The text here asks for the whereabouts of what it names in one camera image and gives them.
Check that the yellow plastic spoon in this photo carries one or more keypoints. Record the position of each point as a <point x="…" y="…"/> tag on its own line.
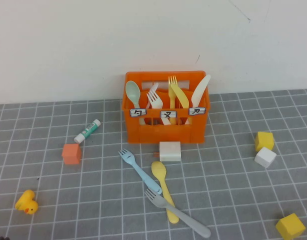
<point x="159" y="171"/>

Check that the light blue plastic fork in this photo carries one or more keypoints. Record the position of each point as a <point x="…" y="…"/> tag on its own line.
<point x="141" y="172"/>

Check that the green and white glue stick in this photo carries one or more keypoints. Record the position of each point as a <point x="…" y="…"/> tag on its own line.
<point x="88" y="130"/>

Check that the grey plastic fork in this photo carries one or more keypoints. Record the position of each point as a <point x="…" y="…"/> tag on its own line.
<point x="183" y="217"/>

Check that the orange plastic cutlery holder crate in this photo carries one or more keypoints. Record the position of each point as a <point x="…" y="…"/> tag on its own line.
<point x="166" y="132"/>

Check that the paper label reading fork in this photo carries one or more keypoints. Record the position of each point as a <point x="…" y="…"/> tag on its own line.
<point x="168" y="114"/>

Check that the paper label reading spoon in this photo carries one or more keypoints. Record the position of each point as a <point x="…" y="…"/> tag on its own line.
<point x="138" y="112"/>

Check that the white plastic fork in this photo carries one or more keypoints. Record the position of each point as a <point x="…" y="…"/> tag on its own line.
<point x="156" y="101"/>

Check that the yellow plastic fork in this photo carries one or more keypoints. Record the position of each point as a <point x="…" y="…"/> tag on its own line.
<point x="171" y="97"/>

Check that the pale pink plastic spoon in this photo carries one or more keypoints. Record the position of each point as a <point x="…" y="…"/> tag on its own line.
<point x="154" y="87"/>

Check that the white charger plug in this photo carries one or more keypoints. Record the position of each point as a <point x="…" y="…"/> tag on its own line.
<point x="169" y="151"/>

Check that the mint green plastic spoon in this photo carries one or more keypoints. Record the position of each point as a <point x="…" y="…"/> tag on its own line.
<point x="132" y="91"/>

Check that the yellow plastic knife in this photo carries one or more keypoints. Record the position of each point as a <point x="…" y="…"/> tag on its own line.
<point x="182" y="98"/>

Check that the paper label reading knife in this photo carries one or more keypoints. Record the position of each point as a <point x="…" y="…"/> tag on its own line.
<point x="197" y="111"/>

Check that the cream white plastic knife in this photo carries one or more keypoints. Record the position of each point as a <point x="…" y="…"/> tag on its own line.
<point x="199" y="91"/>

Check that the orange cube block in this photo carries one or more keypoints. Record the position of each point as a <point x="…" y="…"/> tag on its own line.
<point x="71" y="155"/>

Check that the yellow cube block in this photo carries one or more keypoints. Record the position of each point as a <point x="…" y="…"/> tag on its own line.
<point x="290" y="227"/>
<point x="264" y="141"/>

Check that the white cube block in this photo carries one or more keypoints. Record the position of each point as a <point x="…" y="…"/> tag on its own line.
<point x="265" y="157"/>

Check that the yellow rubber duck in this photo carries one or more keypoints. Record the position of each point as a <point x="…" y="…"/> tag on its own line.
<point x="27" y="203"/>

